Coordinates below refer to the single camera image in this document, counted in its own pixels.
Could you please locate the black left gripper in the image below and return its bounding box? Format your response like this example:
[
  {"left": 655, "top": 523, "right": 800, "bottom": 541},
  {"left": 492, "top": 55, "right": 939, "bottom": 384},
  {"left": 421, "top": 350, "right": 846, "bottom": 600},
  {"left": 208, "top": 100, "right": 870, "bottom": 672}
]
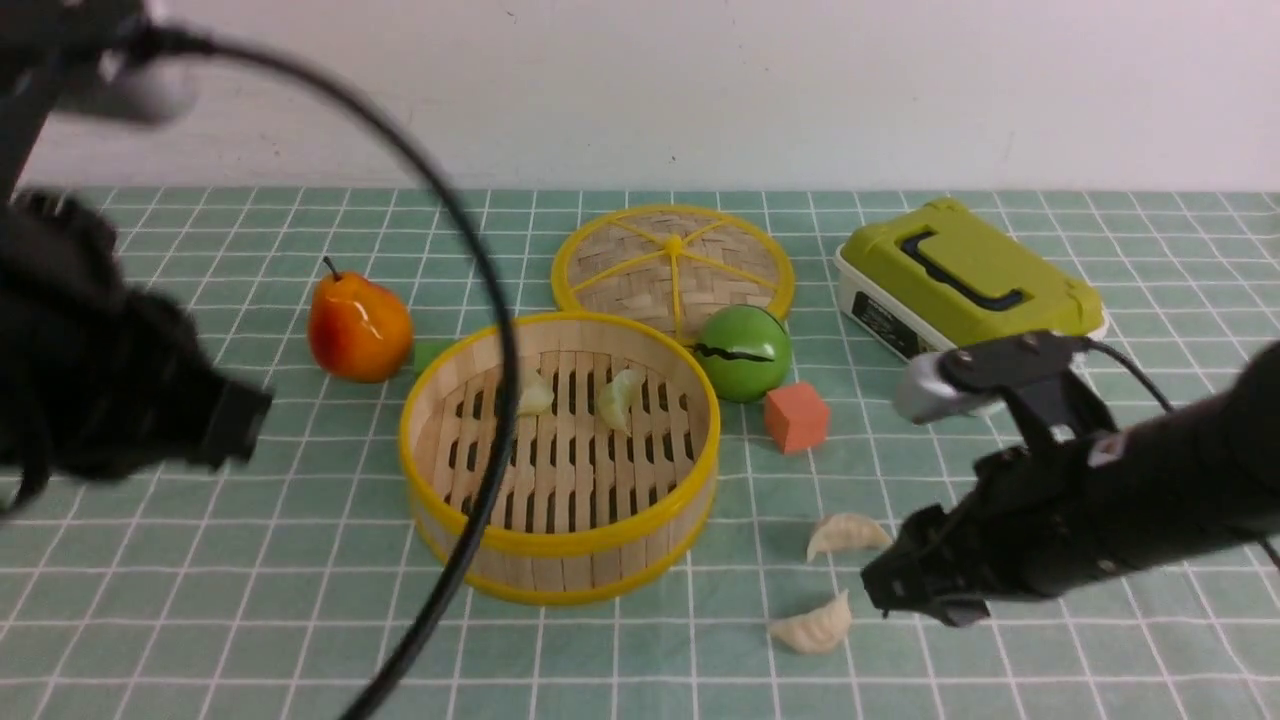
[{"left": 1, "top": 190, "right": 273, "bottom": 518}]

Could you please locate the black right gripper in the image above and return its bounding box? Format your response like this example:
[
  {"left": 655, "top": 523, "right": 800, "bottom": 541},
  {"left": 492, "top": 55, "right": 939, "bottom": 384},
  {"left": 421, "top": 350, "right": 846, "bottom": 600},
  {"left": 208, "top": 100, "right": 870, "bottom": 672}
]
[{"left": 860, "top": 446, "right": 1082, "bottom": 626}]

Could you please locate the dumpling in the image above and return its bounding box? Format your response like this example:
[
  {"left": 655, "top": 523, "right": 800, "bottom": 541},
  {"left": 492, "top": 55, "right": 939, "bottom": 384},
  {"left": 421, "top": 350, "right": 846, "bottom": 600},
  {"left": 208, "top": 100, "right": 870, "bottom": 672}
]
[
  {"left": 596, "top": 366, "right": 645, "bottom": 437},
  {"left": 767, "top": 589, "right": 854, "bottom": 655},
  {"left": 517, "top": 368, "right": 556, "bottom": 416},
  {"left": 805, "top": 512, "right": 893, "bottom": 562}
]

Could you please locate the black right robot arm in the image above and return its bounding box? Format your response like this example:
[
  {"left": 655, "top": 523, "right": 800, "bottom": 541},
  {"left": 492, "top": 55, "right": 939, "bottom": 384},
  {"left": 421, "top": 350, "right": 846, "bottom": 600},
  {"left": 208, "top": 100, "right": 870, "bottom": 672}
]
[{"left": 861, "top": 331, "right": 1279, "bottom": 626}]

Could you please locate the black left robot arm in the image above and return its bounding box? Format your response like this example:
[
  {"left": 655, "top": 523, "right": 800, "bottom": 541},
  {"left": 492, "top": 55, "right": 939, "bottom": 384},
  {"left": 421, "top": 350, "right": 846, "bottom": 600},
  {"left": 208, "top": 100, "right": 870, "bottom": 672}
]
[{"left": 1, "top": 1, "right": 273, "bottom": 516}]

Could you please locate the bamboo steamer tray yellow rim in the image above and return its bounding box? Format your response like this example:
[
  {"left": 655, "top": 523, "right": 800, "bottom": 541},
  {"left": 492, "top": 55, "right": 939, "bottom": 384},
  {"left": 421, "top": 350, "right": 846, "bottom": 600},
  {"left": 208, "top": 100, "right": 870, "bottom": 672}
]
[{"left": 399, "top": 313, "right": 721, "bottom": 605}]

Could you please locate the woven bamboo steamer lid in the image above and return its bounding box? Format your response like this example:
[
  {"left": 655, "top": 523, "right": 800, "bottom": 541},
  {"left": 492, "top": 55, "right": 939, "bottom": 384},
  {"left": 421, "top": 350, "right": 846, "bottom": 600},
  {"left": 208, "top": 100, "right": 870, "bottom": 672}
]
[{"left": 550, "top": 205, "right": 796, "bottom": 345}]

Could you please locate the orange foam cube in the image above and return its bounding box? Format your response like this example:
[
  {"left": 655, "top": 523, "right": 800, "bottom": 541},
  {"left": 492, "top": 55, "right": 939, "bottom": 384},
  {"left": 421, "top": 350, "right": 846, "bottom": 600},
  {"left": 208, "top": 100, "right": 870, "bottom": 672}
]
[{"left": 763, "top": 382, "right": 831, "bottom": 455}]

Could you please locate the green lid white storage box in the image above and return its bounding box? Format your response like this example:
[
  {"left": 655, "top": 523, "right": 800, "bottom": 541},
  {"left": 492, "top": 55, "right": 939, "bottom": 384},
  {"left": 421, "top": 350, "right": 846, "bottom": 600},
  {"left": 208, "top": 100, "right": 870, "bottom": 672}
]
[{"left": 833, "top": 199, "right": 1110, "bottom": 363}]

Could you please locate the orange red toy pear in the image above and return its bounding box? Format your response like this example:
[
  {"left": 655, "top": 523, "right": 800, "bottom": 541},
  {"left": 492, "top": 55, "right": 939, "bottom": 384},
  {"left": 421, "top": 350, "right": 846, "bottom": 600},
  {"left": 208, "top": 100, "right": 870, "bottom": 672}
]
[{"left": 306, "top": 256, "right": 413, "bottom": 384}]

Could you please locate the green checkered tablecloth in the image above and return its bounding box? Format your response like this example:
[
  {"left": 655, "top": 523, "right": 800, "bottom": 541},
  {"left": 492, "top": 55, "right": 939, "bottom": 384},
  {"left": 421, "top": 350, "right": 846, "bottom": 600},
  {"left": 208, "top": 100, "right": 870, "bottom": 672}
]
[{"left": 1, "top": 187, "right": 1279, "bottom": 719}]

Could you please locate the small green block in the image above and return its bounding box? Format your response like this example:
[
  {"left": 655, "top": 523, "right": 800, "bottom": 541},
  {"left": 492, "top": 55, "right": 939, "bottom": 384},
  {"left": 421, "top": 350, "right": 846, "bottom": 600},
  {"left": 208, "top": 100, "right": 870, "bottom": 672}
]
[{"left": 411, "top": 340, "right": 454, "bottom": 375}]

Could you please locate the green round toy fruit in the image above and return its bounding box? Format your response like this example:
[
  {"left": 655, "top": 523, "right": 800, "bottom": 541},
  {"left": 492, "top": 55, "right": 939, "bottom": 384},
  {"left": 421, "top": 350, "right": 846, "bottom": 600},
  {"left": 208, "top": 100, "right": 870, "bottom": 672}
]
[{"left": 689, "top": 304, "right": 794, "bottom": 404}]

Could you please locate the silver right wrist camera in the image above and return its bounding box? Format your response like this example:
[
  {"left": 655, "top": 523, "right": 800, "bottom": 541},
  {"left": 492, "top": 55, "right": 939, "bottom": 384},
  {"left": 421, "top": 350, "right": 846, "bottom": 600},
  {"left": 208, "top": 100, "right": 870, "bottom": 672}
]
[{"left": 893, "top": 350, "right": 1000, "bottom": 427}]

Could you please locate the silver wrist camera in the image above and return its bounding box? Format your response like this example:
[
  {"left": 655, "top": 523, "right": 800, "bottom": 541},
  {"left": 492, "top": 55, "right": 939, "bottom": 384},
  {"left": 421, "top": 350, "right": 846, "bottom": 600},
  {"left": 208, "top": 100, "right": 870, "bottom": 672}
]
[
  {"left": 54, "top": 53, "right": 198, "bottom": 127},
  {"left": 893, "top": 350, "right": 1000, "bottom": 427}
]

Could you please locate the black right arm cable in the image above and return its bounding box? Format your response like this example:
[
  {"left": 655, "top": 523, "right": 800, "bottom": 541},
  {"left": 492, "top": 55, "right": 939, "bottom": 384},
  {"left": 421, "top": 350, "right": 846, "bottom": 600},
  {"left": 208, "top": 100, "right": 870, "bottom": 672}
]
[{"left": 1085, "top": 340, "right": 1280, "bottom": 571}]

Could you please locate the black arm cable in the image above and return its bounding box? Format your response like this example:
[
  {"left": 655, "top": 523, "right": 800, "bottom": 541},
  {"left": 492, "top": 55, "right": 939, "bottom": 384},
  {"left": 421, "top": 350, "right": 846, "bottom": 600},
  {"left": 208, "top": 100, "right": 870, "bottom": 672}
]
[
  {"left": 1085, "top": 340, "right": 1280, "bottom": 571},
  {"left": 131, "top": 26, "right": 524, "bottom": 720}
]

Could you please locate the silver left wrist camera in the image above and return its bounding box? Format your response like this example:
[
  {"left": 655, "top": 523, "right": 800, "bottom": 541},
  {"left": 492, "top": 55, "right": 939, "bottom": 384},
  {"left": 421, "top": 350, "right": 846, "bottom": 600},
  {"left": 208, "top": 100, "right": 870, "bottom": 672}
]
[{"left": 54, "top": 53, "right": 198, "bottom": 127}]

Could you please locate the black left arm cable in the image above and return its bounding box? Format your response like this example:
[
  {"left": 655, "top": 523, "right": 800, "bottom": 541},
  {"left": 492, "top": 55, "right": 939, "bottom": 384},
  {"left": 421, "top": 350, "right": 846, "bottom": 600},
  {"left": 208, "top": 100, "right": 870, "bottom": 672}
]
[{"left": 131, "top": 26, "right": 524, "bottom": 720}]

